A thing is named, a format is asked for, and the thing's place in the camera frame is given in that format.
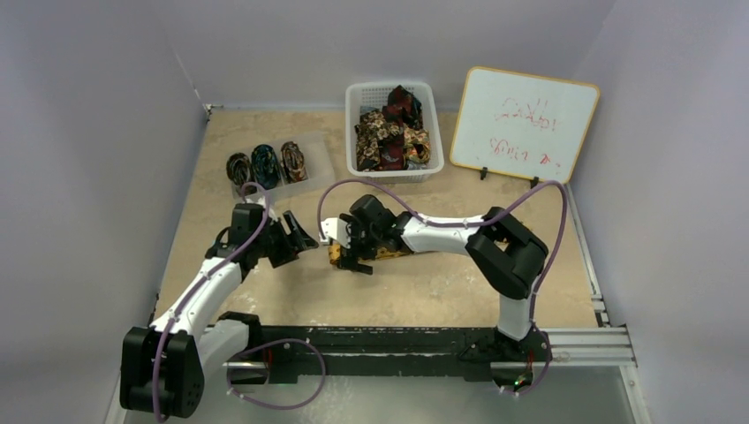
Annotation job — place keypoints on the dark red tie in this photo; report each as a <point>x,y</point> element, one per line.
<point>402,105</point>

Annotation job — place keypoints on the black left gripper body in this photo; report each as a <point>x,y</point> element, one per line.
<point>272,239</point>

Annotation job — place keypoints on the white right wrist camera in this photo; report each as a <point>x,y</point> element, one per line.
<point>335,230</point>

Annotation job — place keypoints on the rolled dark striped tie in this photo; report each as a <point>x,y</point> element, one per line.
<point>239,170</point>

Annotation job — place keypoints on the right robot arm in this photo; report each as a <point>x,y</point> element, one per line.
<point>508,254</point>

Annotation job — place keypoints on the aluminium frame rail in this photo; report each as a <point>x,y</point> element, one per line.
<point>605,345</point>

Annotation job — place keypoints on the rolled pink brown tie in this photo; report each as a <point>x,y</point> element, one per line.
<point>293,161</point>

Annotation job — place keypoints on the brown floral tie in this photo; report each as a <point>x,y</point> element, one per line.
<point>369,131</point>

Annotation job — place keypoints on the rolled blue green tie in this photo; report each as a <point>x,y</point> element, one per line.
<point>265,166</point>

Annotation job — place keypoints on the clear plastic organizer tray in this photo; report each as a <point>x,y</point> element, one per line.
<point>318,165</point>

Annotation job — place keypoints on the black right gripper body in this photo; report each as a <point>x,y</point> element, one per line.
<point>353,246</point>

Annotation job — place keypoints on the whiteboard with yellow frame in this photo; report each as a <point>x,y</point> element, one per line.
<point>522,125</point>

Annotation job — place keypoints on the white plastic basket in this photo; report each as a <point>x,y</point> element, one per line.
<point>374,95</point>

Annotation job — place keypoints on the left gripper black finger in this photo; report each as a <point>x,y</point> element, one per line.
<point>280,255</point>
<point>298,237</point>

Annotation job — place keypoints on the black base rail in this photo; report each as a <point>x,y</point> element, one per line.
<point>475,354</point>

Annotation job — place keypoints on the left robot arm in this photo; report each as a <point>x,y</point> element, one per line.
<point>165,364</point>

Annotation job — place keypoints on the yellow insect-print tie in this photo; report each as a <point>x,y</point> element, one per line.
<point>381,253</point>

